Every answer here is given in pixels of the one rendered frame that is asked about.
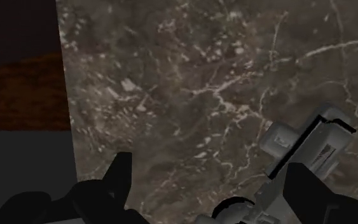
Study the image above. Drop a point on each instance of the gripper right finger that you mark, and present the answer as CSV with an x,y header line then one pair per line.
x,y
315,198

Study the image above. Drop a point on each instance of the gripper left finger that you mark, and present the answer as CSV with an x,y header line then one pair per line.
x,y
104,198

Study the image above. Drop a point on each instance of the grey boxy device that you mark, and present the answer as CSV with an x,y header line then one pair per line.
x,y
302,145

